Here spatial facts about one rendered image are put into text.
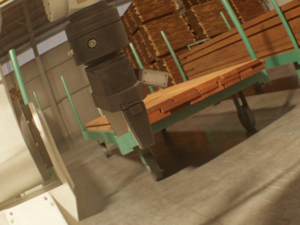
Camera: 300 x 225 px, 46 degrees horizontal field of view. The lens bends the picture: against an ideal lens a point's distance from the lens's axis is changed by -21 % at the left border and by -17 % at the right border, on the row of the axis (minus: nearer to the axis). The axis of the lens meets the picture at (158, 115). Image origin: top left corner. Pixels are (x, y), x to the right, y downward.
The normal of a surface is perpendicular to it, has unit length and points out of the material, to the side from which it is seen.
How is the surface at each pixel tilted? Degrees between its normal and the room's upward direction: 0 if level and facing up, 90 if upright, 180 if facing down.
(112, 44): 101
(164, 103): 90
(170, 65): 90
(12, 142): 86
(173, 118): 90
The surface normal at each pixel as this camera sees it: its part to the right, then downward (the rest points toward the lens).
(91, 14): -0.10, -0.51
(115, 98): -0.32, 0.37
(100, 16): 0.46, 0.09
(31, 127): 0.19, -0.29
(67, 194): 0.32, -0.07
